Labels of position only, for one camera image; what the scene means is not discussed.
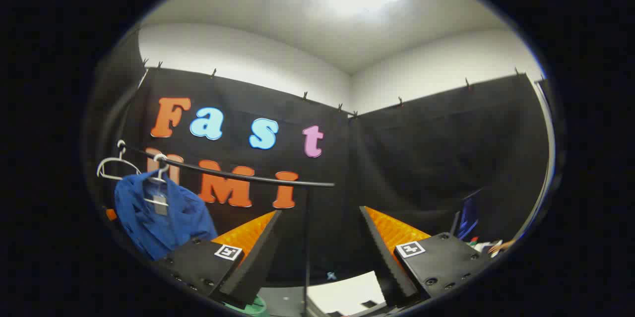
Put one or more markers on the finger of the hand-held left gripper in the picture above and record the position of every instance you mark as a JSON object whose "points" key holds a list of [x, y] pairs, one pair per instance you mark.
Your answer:
{"points": [[111, 215]]}

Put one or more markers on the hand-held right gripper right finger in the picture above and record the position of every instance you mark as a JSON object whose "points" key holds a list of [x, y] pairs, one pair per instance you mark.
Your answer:
{"points": [[387, 262]]}

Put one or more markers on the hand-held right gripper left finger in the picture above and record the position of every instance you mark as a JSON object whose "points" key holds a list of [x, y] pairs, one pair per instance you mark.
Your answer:
{"points": [[258, 262]]}

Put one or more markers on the green laundry hamper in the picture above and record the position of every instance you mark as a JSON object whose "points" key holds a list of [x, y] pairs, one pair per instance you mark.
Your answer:
{"points": [[255, 307]]}

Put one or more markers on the white clothes hanger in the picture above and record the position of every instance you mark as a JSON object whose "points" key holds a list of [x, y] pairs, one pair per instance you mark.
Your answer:
{"points": [[159, 178], [111, 163]]}

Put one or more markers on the black clothes rack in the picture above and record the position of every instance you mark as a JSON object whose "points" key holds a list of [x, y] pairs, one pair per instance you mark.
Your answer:
{"points": [[248, 176]]}

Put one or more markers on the dark laptop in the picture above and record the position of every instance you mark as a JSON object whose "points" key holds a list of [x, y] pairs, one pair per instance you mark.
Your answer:
{"points": [[469, 215]]}

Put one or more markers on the black backdrop cloth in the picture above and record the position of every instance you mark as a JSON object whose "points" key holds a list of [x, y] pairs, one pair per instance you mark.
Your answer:
{"points": [[421, 158]]}

